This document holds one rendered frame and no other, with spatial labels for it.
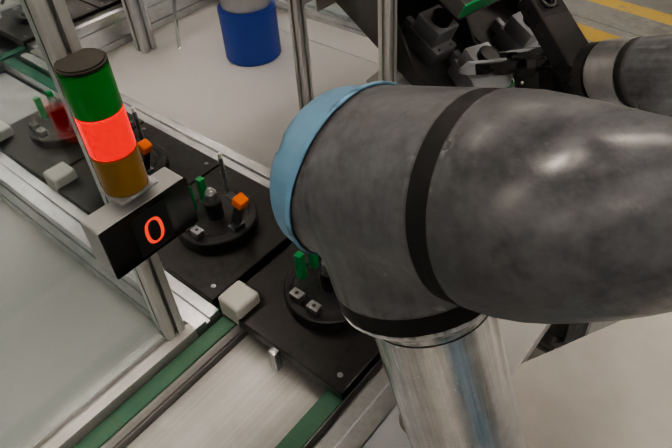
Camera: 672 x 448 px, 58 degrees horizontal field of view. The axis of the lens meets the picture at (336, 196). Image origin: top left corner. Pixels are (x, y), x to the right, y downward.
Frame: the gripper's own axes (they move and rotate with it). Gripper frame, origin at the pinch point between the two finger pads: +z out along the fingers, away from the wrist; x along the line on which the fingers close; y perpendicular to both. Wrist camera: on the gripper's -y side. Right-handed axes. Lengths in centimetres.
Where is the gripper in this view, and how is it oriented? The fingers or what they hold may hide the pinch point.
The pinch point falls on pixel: (481, 60)
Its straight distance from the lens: 90.2
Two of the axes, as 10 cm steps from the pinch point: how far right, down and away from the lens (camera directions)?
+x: 8.6, -3.2, 4.0
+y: 2.2, 9.3, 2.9
